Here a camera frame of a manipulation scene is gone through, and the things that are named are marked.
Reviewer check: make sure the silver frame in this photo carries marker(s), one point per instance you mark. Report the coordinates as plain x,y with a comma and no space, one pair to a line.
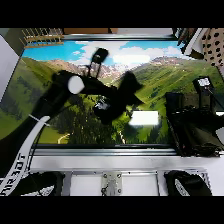
100,160

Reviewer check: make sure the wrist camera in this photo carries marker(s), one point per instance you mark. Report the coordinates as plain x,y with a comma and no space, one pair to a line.
99,55
203,82

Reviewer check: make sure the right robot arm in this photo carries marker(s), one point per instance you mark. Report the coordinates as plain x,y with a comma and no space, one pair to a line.
196,126

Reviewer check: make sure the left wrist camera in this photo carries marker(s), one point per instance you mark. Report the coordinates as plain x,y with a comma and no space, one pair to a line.
99,55

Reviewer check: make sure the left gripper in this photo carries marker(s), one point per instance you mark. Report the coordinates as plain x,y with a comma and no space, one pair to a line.
107,109

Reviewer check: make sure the white perforated panel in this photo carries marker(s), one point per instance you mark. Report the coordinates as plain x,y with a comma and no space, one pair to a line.
213,45

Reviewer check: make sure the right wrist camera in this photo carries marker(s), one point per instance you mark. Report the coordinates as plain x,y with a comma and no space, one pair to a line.
203,82

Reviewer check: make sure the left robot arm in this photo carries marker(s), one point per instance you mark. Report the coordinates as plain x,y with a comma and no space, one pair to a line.
23,151

